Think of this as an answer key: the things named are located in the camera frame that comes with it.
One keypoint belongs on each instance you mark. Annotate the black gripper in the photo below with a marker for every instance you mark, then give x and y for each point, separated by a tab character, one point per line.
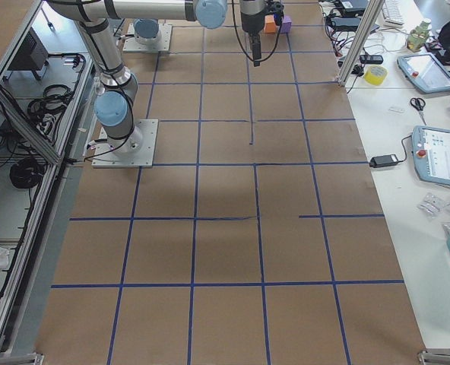
251	19

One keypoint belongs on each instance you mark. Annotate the orange foam cube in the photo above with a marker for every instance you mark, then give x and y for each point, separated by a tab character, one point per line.
270	24

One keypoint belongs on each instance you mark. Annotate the purple foam cube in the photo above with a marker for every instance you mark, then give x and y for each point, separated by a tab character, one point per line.
286	25

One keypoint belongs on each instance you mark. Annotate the yellow tape roll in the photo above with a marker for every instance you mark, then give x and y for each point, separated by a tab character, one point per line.
375	75

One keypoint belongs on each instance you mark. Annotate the teach pendant far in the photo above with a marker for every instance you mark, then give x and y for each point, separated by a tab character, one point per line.
425	72

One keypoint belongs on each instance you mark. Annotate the teach pendant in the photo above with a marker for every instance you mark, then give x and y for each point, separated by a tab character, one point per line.
425	72
431	150

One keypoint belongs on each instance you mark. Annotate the black scissors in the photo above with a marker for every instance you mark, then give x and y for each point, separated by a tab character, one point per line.
419	104

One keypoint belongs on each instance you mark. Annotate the black power adapter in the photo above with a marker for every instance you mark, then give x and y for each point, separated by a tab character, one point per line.
387	160

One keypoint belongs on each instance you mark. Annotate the teach pendant near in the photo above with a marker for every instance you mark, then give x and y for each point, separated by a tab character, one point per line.
431	150

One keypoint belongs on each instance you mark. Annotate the aluminium frame post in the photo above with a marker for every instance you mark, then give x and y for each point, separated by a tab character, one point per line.
369	17

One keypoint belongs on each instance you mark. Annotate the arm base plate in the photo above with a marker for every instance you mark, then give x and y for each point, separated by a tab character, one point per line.
138	151
134	43

